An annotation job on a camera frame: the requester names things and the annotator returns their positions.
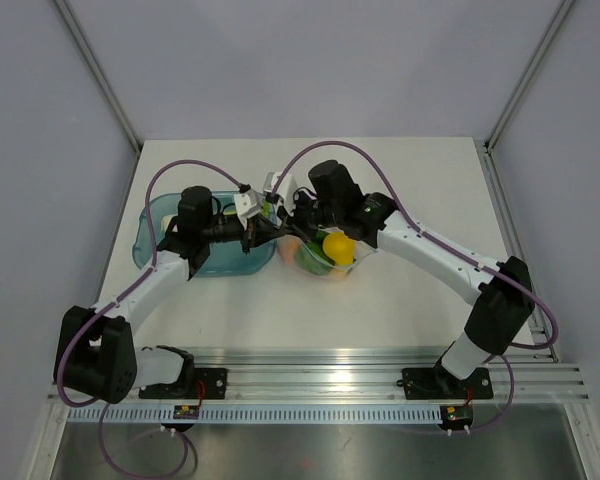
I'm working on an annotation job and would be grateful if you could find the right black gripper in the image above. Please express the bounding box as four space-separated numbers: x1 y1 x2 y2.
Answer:
278 189 343 242

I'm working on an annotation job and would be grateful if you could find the green bell pepper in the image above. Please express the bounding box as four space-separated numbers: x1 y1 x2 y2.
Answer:
294 244 333 276

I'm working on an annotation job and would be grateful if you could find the clear zip top bag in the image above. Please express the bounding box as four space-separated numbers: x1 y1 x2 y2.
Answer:
276 228 377 281

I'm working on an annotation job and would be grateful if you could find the yellow pear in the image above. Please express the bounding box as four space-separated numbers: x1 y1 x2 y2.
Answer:
322 232 355 266

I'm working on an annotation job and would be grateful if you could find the orange fruit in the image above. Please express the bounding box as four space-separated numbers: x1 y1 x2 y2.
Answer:
327 266 349 281

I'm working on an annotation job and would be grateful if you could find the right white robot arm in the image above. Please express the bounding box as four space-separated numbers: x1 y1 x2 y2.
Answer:
266 160 535 399

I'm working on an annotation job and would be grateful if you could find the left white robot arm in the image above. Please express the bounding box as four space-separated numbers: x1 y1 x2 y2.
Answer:
54 186 288 408

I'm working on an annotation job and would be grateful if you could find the teal plastic tray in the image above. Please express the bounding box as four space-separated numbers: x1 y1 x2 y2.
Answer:
131 193 276 278

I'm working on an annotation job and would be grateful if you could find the green onion stalk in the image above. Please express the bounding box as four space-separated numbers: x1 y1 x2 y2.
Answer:
160 215 178 234

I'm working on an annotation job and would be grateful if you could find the left small circuit board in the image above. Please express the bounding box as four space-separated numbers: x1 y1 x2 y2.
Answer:
173 405 200 419

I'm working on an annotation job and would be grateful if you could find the small circuit board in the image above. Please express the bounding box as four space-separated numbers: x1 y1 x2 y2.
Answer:
440 405 474 429
173 405 200 419

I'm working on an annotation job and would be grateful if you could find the right small circuit board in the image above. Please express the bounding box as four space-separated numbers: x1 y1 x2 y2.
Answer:
440 405 474 429

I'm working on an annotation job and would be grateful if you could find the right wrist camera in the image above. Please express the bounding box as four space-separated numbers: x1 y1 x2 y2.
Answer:
263 172 298 214

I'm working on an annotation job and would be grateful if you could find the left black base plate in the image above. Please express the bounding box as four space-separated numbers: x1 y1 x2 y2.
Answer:
139 367 228 400

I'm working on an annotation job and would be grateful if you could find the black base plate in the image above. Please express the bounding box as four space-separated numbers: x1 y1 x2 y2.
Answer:
396 366 494 401
139 367 228 400

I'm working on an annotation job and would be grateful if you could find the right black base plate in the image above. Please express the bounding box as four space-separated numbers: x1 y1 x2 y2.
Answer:
396 366 494 401

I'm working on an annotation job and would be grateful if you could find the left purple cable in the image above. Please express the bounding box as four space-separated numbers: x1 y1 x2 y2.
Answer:
53 158 254 474

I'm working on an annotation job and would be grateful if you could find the purple cable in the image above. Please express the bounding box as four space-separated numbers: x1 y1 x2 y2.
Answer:
53 158 254 474
269 139 561 432

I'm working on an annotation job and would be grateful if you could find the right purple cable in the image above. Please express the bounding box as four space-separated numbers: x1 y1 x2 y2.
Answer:
269 139 561 432

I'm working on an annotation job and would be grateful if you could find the white slotted cable duct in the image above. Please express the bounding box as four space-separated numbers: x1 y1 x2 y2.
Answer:
68 404 442 425

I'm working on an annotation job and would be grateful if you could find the aluminium mounting rail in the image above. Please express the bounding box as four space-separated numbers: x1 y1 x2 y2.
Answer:
190 347 589 404

